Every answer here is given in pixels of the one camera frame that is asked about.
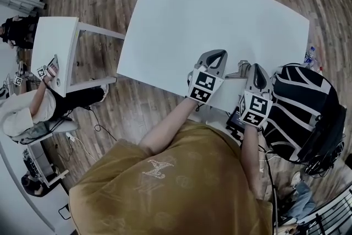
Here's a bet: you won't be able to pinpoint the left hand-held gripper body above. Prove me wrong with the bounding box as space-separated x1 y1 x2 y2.
187 62 223 105

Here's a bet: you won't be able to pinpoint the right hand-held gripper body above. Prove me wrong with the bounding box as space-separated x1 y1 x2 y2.
238 88 274 130

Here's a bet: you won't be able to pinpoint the person's right forearm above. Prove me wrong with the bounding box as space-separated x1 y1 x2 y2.
240 125 265 199

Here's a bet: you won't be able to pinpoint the person's left forearm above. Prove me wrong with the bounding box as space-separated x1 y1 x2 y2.
139 96 197 155

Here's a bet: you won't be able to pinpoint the flat black device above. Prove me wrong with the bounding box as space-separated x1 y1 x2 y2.
225 107 247 130

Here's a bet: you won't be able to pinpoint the black and white patterned card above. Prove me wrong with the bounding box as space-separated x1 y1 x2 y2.
224 125 245 148

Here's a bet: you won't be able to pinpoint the black and white backpack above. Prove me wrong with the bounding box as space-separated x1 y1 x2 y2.
261 62 348 165

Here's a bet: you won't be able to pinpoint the clear bottle blue label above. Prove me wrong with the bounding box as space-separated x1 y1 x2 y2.
304 46 317 64

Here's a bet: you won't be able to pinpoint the person's white shoe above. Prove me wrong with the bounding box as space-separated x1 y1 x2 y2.
290 171 303 188

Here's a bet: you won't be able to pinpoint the person's blue jeans leg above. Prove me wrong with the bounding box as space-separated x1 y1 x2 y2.
288 180 317 220

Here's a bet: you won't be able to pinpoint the person's mustard shirt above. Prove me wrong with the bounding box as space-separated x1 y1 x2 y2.
68 121 274 235

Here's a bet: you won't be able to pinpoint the black metal railing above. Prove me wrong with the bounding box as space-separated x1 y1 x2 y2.
276 187 352 235

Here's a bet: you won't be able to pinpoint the small white table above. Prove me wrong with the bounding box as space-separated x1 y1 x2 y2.
30 16 126 99

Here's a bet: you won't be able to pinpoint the tangled black cables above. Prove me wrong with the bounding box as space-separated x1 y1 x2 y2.
301 143 346 181

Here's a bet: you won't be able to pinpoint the white desk frame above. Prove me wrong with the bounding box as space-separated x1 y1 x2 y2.
23 140 69 188

